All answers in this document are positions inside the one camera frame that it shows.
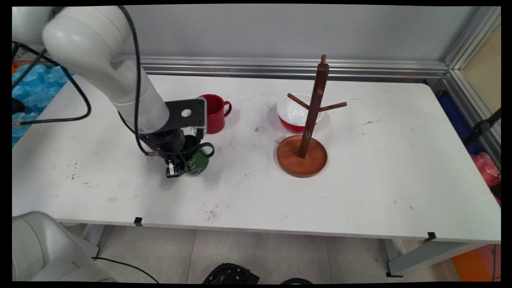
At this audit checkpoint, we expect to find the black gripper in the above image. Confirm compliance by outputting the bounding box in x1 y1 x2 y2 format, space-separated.
140 128 191 179

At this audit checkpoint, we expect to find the green enamel mug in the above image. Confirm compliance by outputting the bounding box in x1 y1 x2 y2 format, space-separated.
182 135 215 176

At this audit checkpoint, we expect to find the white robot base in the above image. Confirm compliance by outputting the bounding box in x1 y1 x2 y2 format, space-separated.
12 211 116 282

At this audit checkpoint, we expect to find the red mug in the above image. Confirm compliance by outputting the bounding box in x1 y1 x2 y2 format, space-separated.
200 94 232 134

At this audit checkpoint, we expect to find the grey table leg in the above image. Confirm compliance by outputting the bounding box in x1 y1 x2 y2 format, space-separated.
82 223 105 260
386 239 490 277

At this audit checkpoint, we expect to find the black device on floor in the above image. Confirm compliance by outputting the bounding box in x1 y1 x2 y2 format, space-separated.
202 263 260 284

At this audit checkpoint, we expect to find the wooden mug tree stand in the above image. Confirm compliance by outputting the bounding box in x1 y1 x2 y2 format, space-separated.
276 55 348 178

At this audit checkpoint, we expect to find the red and white bowl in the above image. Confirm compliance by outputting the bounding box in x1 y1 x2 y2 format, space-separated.
277 93 324 134

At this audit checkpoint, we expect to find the blue bubble wrap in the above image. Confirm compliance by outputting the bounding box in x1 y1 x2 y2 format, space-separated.
12 64 74 146

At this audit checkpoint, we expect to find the blue box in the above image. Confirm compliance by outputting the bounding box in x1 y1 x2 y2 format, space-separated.
436 91 486 154

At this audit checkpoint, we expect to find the black stand clamp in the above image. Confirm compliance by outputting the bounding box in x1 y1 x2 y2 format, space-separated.
464 108 501 146

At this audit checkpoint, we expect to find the red plastic bag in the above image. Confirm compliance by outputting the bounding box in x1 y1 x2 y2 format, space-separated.
470 152 501 206

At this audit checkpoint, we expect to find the orange box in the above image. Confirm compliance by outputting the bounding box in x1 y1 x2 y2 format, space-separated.
452 244 501 282

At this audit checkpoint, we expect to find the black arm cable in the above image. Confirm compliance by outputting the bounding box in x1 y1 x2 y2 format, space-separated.
12 6 200 157

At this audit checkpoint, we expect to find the black floor cable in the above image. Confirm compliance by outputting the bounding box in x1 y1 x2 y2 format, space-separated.
92 256 160 284

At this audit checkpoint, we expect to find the long aluminium frame rail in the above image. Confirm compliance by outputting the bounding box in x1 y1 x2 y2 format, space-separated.
114 55 448 80

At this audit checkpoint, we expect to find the angled aluminium frame rail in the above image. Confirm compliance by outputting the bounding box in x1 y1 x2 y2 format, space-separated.
442 6 501 168

